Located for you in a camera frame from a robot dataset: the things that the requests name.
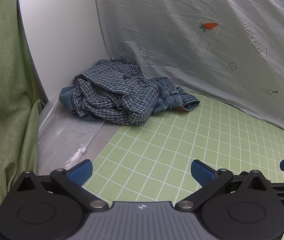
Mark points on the blue plaid shirt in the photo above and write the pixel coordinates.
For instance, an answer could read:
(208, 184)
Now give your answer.
(111, 92)

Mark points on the green grid mat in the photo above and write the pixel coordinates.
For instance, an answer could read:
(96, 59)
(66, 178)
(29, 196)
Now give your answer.
(182, 142)

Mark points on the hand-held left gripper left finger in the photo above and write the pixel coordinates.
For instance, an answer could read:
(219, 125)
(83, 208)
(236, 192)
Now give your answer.
(81, 171)

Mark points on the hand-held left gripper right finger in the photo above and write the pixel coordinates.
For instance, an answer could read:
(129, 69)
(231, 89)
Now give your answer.
(202, 173)

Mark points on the green curtain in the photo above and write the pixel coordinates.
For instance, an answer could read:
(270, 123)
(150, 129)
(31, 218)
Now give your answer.
(1, 80)

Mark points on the carrot-printed pale sheet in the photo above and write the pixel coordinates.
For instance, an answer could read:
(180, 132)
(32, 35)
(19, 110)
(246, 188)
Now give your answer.
(182, 30)

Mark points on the blue denim jeans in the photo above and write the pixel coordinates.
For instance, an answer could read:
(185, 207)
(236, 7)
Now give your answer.
(172, 95)

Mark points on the clear plastic bag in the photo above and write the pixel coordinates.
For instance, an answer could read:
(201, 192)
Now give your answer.
(64, 135)

